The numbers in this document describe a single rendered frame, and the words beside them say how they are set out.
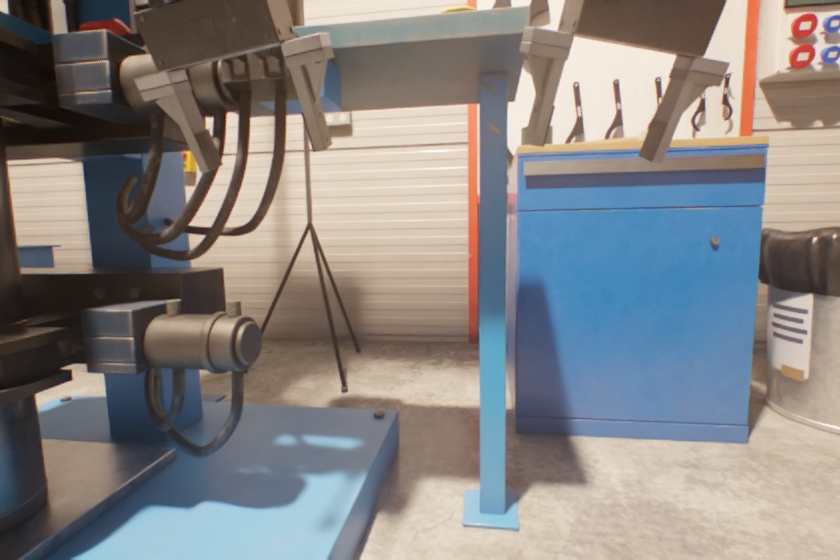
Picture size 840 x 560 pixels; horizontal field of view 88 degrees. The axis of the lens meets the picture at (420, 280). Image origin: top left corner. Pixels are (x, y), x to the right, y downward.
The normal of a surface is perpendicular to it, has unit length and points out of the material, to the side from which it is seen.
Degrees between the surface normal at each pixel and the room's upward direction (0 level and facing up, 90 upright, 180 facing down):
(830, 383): 93
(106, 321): 90
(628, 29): 114
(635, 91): 90
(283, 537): 0
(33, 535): 0
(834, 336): 93
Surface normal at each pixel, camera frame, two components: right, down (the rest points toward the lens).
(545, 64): 0.09, 0.50
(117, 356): -0.14, 0.11
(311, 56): -0.12, 0.50
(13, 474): 0.98, 0.00
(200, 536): -0.02, -0.99
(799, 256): -0.85, 0.06
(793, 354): -0.99, 0.08
